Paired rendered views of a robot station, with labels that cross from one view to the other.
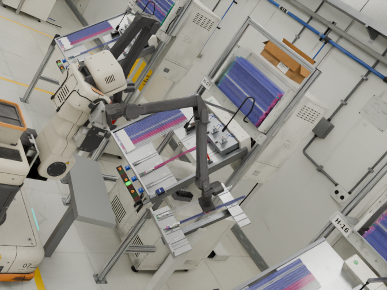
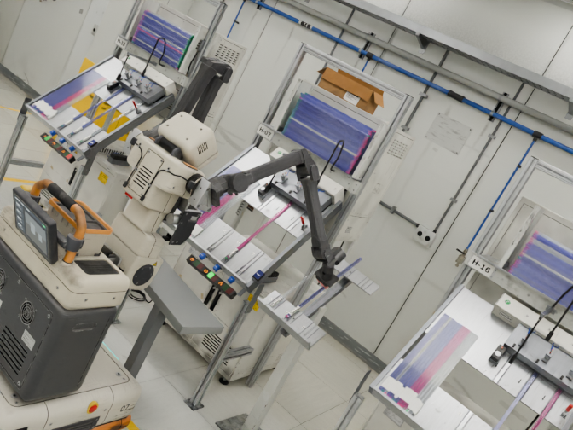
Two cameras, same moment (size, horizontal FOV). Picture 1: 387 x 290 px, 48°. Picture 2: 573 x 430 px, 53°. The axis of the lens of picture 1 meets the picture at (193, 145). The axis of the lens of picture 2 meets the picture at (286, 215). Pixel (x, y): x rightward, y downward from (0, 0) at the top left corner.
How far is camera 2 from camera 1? 0.70 m
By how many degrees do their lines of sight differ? 14
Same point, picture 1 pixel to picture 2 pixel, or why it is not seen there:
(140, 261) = (233, 369)
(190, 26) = not seen: hidden behind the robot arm
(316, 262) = (463, 312)
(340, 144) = (411, 177)
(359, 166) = (438, 199)
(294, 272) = (445, 329)
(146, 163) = (224, 246)
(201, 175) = (321, 244)
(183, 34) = not seen: hidden behind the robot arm
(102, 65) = (188, 131)
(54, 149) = (141, 251)
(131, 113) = (239, 184)
